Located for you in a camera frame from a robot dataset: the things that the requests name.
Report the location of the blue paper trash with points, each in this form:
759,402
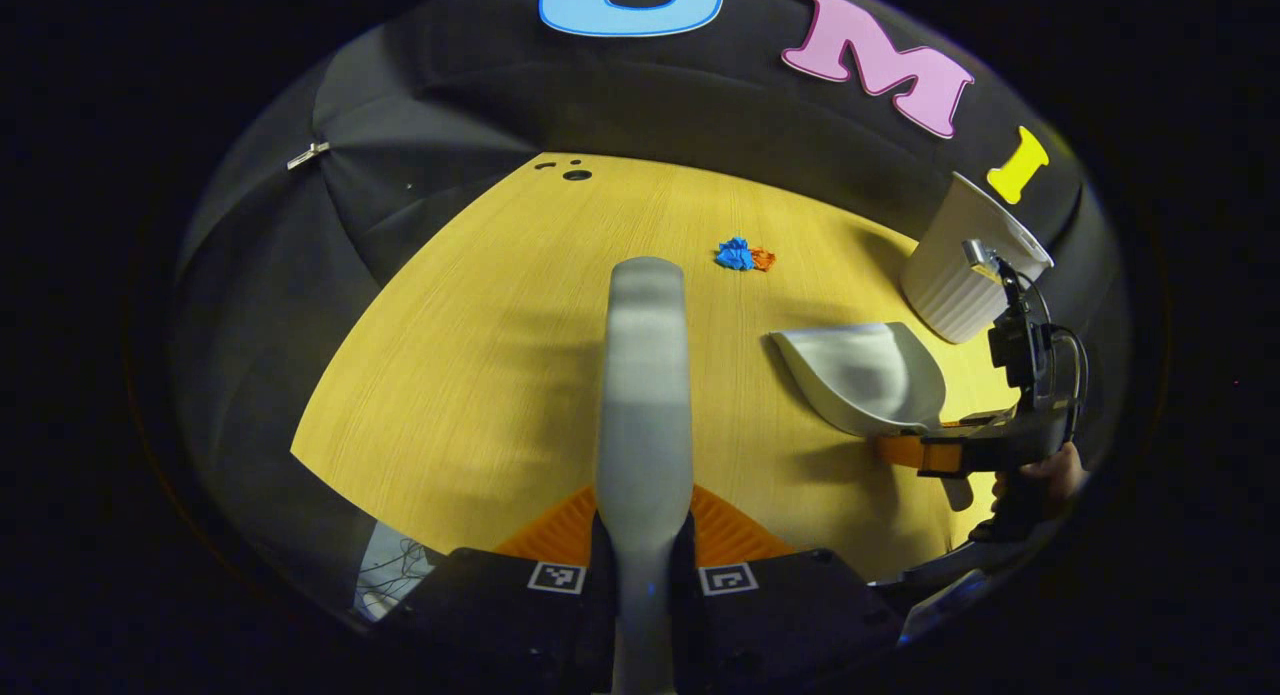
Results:
734,255

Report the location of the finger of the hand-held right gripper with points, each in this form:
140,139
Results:
930,453
985,419

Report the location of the silver cloth clip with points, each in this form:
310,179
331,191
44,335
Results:
307,155

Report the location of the black backdrop cloth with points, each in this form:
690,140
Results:
450,95

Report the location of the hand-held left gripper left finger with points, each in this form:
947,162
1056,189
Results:
500,625

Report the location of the orange paper trash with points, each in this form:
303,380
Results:
763,259

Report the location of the white ribbed garbage bin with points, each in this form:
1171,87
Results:
950,290

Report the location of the wooden desktop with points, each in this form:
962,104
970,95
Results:
480,375

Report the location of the small white broom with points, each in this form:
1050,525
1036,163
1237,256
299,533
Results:
645,425

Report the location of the white dustpan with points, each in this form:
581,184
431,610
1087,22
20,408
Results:
860,375

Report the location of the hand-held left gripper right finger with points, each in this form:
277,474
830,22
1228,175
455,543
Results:
790,625

